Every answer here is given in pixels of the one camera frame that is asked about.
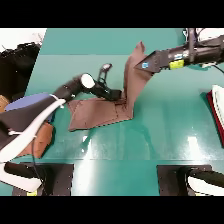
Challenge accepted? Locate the heap of black clothes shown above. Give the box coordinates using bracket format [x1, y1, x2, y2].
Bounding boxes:
[0, 42, 42, 102]

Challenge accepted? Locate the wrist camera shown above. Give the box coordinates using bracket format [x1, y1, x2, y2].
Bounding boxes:
[96, 62, 114, 89]
[185, 28, 199, 65]

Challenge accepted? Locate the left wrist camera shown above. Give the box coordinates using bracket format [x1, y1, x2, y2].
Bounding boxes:
[96, 62, 114, 89]

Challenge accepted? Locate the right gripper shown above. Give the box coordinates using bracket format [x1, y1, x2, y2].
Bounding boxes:
[134, 49, 172, 75]

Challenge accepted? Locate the blue garment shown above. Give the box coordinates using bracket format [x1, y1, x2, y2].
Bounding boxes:
[4, 92, 56, 123]

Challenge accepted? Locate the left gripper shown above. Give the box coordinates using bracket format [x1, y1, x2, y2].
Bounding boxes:
[93, 81, 123, 102]

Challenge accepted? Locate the white garment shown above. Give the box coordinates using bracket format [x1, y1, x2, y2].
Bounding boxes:
[211, 84, 224, 135]

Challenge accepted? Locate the orange-brown garment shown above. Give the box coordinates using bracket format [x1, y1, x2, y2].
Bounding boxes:
[17, 121, 55, 160]

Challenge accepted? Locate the brown shirt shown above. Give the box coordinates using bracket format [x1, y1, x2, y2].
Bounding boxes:
[67, 40, 155, 132]

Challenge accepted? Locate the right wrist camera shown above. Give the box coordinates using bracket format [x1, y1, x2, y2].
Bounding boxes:
[185, 28, 199, 65]

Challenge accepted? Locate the red garment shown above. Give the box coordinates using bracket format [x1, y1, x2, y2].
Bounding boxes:
[205, 91, 224, 148]

